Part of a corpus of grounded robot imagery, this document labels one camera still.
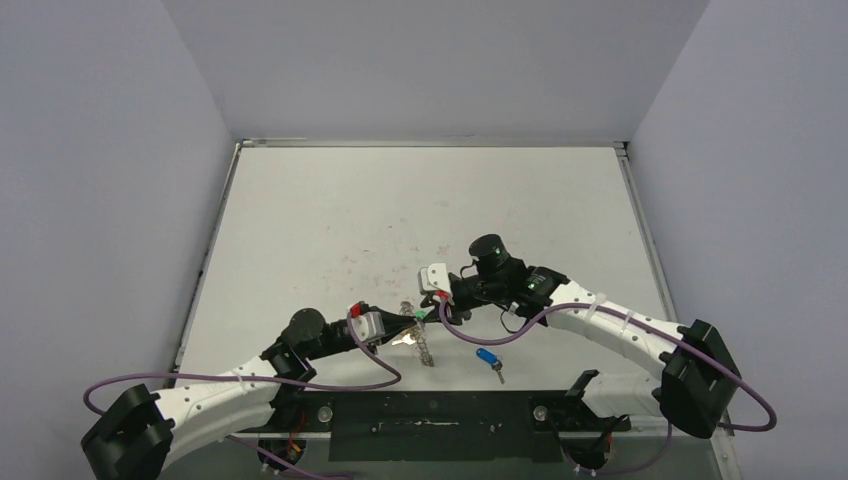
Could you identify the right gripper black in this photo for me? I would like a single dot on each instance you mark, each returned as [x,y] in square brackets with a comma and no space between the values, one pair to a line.
[443,303]

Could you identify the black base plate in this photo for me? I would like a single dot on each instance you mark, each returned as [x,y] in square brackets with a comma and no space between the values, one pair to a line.
[442,425]

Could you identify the key with blue tag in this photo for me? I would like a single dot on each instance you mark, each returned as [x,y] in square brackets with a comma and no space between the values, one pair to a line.
[493,361]
[407,339]

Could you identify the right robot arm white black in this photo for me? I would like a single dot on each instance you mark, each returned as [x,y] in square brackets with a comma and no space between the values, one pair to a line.
[688,374]

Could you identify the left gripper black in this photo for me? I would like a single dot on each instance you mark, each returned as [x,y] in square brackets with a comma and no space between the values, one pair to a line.
[393,322]

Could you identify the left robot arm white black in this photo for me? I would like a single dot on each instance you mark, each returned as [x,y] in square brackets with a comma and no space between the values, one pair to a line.
[142,432]

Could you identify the metal disc with key rings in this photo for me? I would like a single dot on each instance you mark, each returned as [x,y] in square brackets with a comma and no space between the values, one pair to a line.
[422,349]

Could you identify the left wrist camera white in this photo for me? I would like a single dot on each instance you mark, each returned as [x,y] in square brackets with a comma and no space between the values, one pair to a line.
[366,325]

